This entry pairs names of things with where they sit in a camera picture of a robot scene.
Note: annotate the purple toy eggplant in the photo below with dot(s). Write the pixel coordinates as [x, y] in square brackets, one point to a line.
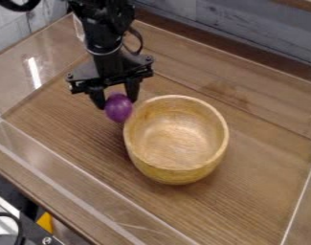
[118, 107]

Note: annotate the brown wooden bowl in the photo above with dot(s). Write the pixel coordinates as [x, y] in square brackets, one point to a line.
[176, 137]

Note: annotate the yellow warning sticker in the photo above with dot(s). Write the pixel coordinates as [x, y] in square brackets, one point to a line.
[44, 222]

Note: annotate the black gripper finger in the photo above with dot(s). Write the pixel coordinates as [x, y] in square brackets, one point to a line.
[98, 97]
[132, 89]

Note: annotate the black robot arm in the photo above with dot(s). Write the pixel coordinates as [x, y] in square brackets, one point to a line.
[114, 44]

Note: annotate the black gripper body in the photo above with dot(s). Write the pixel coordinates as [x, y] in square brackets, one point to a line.
[104, 71]

